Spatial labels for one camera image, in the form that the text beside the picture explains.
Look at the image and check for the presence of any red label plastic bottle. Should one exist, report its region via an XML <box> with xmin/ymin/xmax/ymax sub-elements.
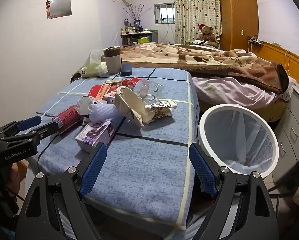
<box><xmin>51</xmin><ymin>104</ymin><xmax>86</xmax><ymax>135</ymax></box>

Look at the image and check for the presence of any pink bed sheet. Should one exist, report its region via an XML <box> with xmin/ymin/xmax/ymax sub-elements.
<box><xmin>192</xmin><ymin>76</ymin><xmax>296</xmax><ymax>110</ymax></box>

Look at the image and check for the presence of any small barred window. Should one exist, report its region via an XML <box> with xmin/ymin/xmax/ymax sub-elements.
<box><xmin>154</xmin><ymin>3</ymin><xmax>175</xmax><ymax>25</ymax></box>

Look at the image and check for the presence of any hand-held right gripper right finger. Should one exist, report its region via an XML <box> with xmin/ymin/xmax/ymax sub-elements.
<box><xmin>189</xmin><ymin>142</ymin><xmax>280</xmax><ymax>240</ymax></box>

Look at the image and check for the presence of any power strip with chargers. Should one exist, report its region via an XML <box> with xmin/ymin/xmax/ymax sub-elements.
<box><xmin>248</xmin><ymin>36</ymin><xmax>264</xmax><ymax>46</ymax></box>

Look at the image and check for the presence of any vase with branches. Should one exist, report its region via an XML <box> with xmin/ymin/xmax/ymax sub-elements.
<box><xmin>123</xmin><ymin>4</ymin><xmax>152</xmax><ymax>28</ymax></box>

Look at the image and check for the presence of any clear crushed plastic bottle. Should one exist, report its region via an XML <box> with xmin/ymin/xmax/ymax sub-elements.
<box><xmin>121</xmin><ymin>77</ymin><xmax>150</xmax><ymax>97</ymax></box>

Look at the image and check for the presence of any purple carton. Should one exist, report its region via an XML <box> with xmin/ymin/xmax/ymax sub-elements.
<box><xmin>75</xmin><ymin>120</ymin><xmax>116</xmax><ymax>153</ymax></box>

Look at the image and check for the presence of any printed paper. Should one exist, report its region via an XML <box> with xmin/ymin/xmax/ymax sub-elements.
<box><xmin>143</xmin><ymin>99</ymin><xmax>177</xmax><ymax>124</ymax></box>

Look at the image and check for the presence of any white round bin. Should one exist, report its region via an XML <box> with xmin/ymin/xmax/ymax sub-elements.
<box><xmin>198</xmin><ymin>104</ymin><xmax>279</xmax><ymax>179</ymax></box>

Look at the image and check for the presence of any shiny wall sheet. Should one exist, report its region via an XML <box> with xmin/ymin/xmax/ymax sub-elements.
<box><xmin>47</xmin><ymin>0</ymin><xmax>72</xmax><ymax>19</ymax></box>

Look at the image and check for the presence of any wooden headboard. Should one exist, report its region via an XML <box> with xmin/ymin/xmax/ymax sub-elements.
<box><xmin>247</xmin><ymin>36</ymin><xmax>299</xmax><ymax>90</ymax></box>

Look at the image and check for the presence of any white charging cable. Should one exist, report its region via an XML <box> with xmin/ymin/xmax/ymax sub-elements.
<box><xmin>284</xmin><ymin>50</ymin><xmax>290</xmax><ymax>75</ymax></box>

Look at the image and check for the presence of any patterned curtain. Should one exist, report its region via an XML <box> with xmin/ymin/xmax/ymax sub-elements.
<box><xmin>173</xmin><ymin>0</ymin><xmax>223</xmax><ymax>45</ymax></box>

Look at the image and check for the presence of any cluttered desk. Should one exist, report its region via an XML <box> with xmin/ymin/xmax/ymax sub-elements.
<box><xmin>120</xmin><ymin>29</ymin><xmax>160</xmax><ymax>48</ymax></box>

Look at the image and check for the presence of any person's left hand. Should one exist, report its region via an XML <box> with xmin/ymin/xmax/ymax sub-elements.
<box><xmin>5</xmin><ymin>163</ymin><xmax>20</xmax><ymax>189</ymax></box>

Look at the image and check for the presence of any wooden wardrobe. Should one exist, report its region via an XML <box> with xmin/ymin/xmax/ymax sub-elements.
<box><xmin>218</xmin><ymin>0</ymin><xmax>259</xmax><ymax>52</ymax></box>

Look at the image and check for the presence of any grey tumbler brown lid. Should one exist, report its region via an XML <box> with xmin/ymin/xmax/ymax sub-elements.
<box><xmin>103</xmin><ymin>46</ymin><xmax>122</xmax><ymax>75</ymax></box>

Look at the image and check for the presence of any green tissue pack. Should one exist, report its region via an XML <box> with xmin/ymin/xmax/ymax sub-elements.
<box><xmin>79</xmin><ymin>49</ymin><xmax>108</xmax><ymax>78</ymax></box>

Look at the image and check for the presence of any blue plaid tablecloth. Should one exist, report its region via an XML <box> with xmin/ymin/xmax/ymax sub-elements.
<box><xmin>36</xmin><ymin>67</ymin><xmax>201</xmax><ymax>238</ymax></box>

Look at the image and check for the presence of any red medicine box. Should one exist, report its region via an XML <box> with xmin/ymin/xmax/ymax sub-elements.
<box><xmin>86</xmin><ymin>84</ymin><xmax>112</xmax><ymax>100</ymax></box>

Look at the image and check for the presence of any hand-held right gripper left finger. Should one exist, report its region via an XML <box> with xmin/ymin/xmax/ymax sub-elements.
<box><xmin>16</xmin><ymin>142</ymin><xmax>107</xmax><ymax>240</ymax></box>

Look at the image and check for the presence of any brown printed blanket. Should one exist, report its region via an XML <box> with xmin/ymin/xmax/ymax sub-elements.
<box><xmin>121</xmin><ymin>42</ymin><xmax>290</xmax><ymax>95</ymax></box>

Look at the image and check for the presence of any white drawer cabinet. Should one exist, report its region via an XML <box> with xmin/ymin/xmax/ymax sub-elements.
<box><xmin>273</xmin><ymin>82</ymin><xmax>299</xmax><ymax>183</ymax></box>

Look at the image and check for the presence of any pink white carton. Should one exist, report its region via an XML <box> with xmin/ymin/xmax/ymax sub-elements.
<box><xmin>103</xmin><ymin>85</ymin><xmax>126</xmax><ymax>104</ymax></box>

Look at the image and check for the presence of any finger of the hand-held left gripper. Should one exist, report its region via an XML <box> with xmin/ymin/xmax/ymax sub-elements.
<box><xmin>1</xmin><ymin>121</ymin><xmax>58</xmax><ymax>143</ymax></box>
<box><xmin>0</xmin><ymin>116</ymin><xmax>42</xmax><ymax>137</ymax></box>

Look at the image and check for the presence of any clear bin liner bag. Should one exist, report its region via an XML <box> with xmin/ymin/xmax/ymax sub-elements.
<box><xmin>205</xmin><ymin>110</ymin><xmax>274</xmax><ymax>173</ymax></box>

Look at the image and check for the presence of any white foam net sleeve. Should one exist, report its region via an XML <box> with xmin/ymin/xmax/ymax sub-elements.
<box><xmin>91</xmin><ymin>102</ymin><xmax>122</xmax><ymax>123</ymax></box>

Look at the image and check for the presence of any brown teddy bear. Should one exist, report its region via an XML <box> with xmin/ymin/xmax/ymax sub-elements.
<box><xmin>196</xmin><ymin>24</ymin><xmax>219</xmax><ymax>46</ymax></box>

